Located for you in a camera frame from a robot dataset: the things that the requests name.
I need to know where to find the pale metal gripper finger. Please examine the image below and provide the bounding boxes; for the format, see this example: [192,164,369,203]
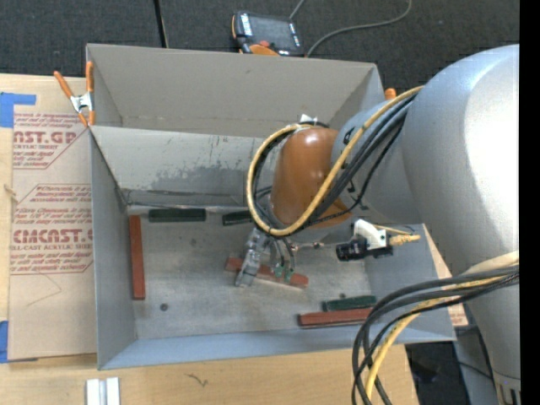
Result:
[243,247,262,275]
[234,267,257,289]

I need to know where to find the dark green flat block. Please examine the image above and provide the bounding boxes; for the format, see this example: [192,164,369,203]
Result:
[221,210,255,227]
[148,208,208,224]
[321,294,378,313]

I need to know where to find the red-brown flat block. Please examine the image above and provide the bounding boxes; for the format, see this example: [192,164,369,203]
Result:
[128,214,147,301]
[296,307,375,328]
[224,256,310,290]

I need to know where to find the grey metal bin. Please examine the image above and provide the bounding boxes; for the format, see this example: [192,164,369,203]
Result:
[85,43,458,371]

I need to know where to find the brown cardboard board red print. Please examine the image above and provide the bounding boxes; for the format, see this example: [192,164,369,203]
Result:
[0,73,470,365]

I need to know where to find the black cylinder on white bracket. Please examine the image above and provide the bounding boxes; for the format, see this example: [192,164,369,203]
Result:
[335,219,423,262]

